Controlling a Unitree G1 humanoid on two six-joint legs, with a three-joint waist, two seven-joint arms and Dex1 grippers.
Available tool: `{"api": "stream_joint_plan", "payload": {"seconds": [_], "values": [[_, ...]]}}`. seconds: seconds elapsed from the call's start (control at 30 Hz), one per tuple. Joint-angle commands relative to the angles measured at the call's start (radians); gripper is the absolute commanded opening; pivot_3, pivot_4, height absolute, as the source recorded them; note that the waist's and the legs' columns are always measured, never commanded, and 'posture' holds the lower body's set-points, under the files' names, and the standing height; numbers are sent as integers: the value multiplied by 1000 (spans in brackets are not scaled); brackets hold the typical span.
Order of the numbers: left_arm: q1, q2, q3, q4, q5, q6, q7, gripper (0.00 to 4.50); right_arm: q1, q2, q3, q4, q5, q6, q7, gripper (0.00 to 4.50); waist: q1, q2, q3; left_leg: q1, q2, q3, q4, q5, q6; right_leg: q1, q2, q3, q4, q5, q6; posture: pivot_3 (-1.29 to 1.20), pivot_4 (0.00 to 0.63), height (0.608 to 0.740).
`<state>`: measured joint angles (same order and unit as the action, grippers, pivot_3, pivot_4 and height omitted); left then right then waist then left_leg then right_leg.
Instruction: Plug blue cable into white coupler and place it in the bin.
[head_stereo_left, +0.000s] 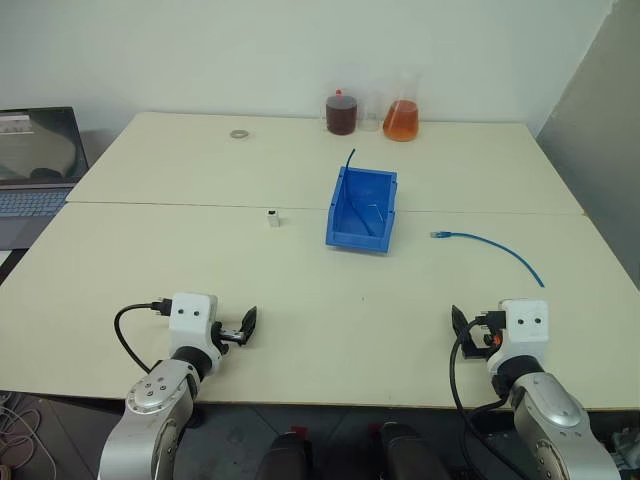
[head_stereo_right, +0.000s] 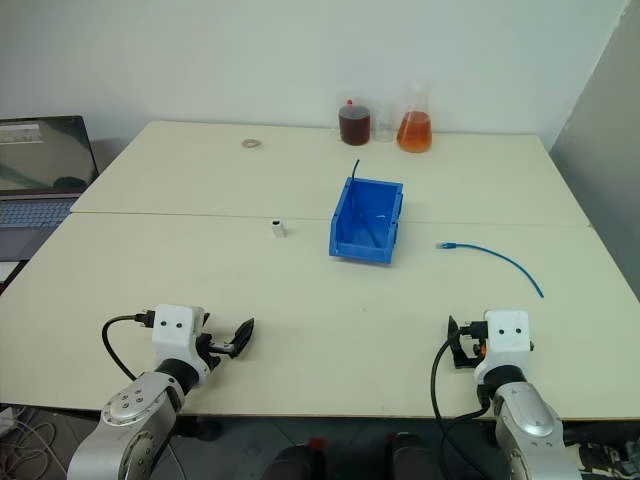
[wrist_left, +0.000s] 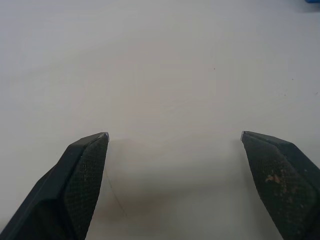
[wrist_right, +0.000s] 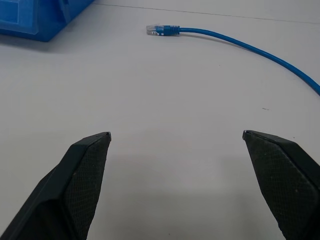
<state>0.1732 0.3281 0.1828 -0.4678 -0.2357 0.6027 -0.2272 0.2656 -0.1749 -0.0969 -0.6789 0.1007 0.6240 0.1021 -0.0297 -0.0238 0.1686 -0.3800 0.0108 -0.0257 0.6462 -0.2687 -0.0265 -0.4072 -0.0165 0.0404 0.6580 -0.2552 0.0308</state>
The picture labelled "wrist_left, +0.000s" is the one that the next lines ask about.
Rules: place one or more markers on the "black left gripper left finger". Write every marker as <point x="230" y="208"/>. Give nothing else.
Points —
<point x="67" y="190"/>

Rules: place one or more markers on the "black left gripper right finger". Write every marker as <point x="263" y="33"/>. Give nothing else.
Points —
<point x="282" y="185"/>

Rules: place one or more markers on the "blue object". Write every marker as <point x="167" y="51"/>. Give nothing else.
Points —
<point x="313" y="1"/>

